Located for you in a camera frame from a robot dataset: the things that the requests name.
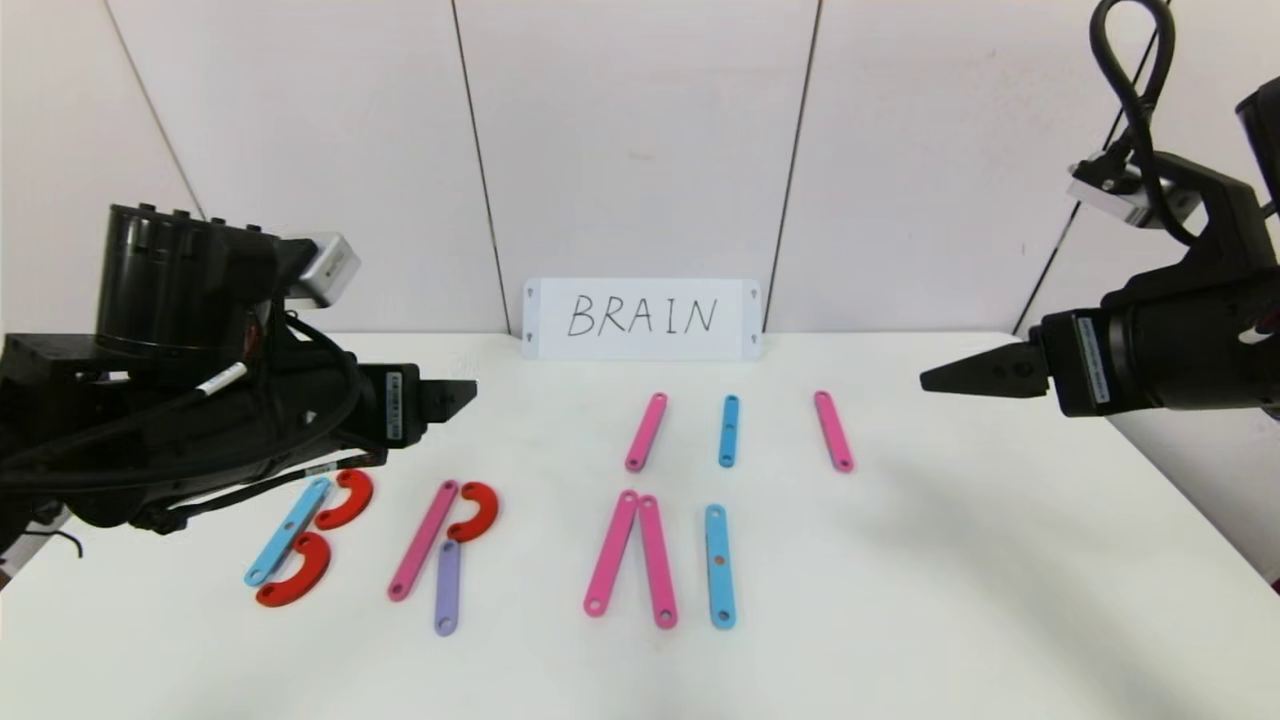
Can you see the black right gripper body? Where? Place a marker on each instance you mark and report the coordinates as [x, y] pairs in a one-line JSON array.
[[1082, 362]]

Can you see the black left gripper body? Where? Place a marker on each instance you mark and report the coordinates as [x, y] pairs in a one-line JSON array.
[[397, 405]]

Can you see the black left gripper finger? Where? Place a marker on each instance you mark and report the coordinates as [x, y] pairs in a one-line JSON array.
[[448, 400]]

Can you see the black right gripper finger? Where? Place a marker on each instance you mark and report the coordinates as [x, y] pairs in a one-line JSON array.
[[985, 378]]

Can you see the small red arc piece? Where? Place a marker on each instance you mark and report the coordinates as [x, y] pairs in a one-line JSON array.
[[487, 508]]

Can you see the long pink bar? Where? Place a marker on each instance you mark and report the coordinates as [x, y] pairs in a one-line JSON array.
[[612, 555], [657, 560], [425, 540]]

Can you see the short purple bar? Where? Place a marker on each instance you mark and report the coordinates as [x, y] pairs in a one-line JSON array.
[[447, 590]]

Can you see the pink bar with blue underside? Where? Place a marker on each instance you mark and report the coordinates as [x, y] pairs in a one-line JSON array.
[[647, 432]]

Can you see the short blue bar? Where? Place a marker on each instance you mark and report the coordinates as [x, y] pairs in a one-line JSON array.
[[729, 445]]

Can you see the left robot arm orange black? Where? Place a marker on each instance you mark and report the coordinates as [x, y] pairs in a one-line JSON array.
[[170, 290]]

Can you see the white BRAIN sign card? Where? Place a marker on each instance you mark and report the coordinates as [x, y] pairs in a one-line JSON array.
[[640, 345]]

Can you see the medium red arc piece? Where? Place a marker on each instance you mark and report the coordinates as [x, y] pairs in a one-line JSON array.
[[360, 497]]

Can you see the long blue bar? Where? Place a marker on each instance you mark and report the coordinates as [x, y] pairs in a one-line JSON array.
[[280, 545], [720, 575]]

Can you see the large red arc piece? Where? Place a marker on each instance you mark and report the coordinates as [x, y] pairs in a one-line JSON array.
[[316, 575]]

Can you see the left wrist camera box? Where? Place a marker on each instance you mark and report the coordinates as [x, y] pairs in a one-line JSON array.
[[325, 268]]

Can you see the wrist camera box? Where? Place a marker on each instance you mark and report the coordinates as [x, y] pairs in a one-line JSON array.
[[1125, 195], [325, 268]]

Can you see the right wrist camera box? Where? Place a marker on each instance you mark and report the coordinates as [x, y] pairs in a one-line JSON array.
[[1125, 195]]

